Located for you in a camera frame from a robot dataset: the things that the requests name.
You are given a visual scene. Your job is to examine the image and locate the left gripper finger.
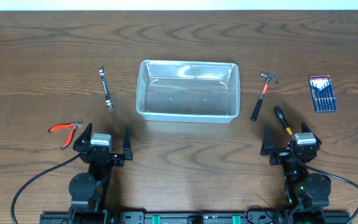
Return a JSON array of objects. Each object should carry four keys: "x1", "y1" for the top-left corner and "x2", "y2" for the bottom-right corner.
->
[
  {"x1": 122, "y1": 127, "x2": 133, "y2": 161},
  {"x1": 73, "y1": 123, "x2": 93, "y2": 152}
]

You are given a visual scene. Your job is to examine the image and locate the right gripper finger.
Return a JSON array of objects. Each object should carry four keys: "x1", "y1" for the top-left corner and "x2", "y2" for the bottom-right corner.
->
[
  {"x1": 301, "y1": 122, "x2": 322, "y2": 146},
  {"x1": 260, "y1": 125, "x2": 275, "y2": 156}
]

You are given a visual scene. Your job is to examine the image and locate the red handled pliers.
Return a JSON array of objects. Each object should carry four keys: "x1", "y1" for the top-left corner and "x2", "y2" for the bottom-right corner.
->
[{"x1": 48, "y1": 119, "x2": 83, "y2": 150}]

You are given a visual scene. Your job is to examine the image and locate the black handled screwdriver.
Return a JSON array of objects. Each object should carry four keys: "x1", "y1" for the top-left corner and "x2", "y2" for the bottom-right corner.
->
[{"x1": 274, "y1": 106, "x2": 294, "y2": 138}]

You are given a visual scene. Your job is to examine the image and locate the precision screwdriver set case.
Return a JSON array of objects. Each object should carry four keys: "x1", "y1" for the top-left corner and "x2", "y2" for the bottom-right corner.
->
[{"x1": 308, "y1": 75, "x2": 337, "y2": 113}]

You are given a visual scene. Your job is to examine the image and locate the silver ring wrench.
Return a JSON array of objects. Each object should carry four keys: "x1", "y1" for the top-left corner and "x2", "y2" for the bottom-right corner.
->
[{"x1": 98, "y1": 66, "x2": 113, "y2": 110}]

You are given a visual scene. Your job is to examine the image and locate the small claw hammer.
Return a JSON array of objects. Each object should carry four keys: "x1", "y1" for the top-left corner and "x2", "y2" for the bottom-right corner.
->
[{"x1": 250, "y1": 72, "x2": 278, "y2": 121}]

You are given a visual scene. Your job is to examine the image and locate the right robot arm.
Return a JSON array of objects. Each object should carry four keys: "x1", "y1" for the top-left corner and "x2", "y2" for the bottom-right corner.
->
[{"x1": 260, "y1": 123, "x2": 331, "y2": 216}]

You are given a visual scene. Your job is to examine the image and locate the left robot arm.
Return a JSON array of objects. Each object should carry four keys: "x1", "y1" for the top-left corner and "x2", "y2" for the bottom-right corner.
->
[{"x1": 69, "y1": 123, "x2": 133, "y2": 212}]

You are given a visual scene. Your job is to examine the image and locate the clear plastic container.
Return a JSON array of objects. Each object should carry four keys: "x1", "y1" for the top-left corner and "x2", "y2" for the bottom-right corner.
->
[{"x1": 136, "y1": 60, "x2": 241, "y2": 123}]

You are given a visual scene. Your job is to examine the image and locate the left black cable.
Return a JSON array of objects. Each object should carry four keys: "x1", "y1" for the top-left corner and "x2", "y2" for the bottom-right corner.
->
[{"x1": 10, "y1": 152, "x2": 82, "y2": 224}]

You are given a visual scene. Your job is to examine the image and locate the black cable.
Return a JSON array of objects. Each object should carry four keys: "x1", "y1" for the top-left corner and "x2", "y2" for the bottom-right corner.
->
[
  {"x1": 293, "y1": 149, "x2": 358, "y2": 224},
  {"x1": 10, "y1": 152, "x2": 82, "y2": 224}
]

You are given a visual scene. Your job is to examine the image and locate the right black cable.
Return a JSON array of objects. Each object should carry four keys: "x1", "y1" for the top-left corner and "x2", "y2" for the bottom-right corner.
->
[{"x1": 293, "y1": 149, "x2": 358, "y2": 224}]

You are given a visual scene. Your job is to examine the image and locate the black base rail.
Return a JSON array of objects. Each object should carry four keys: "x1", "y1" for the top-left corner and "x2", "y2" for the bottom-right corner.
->
[{"x1": 39, "y1": 210, "x2": 350, "y2": 224}]

